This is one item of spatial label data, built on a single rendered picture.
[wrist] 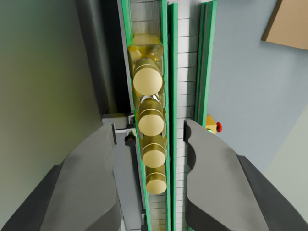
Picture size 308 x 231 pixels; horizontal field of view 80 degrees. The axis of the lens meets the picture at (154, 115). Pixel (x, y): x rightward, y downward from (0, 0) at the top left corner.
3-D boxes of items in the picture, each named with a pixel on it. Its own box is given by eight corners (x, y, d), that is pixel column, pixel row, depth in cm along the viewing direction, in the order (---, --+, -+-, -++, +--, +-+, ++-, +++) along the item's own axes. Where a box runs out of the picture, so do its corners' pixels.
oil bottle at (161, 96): (135, 58, 47) (130, 87, 28) (157, 57, 47) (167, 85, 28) (138, 79, 50) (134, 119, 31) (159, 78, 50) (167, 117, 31)
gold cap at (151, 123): (137, 100, 27) (135, 114, 23) (162, 98, 27) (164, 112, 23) (139, 121, 28) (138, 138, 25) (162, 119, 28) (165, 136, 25)
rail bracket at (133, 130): (113, 111, 54) (105, 137, 43) (137, 109, 54) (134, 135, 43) (115, 122, 56) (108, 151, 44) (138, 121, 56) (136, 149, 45)
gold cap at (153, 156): (140, 133, 29) (140, 151, 26) (163, 131, 29) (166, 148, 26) (142, 150, 31) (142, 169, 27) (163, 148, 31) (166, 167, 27)
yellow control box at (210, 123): (192, 115, 71) (197, 126, 64) (211, 114, 71) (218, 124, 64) (191, 131, 74) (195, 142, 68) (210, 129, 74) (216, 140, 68)
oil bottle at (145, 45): (133, 34, 44) (124, 48, 26) (156, 32, 44) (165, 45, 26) (135, 57, 47) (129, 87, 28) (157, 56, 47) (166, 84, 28)
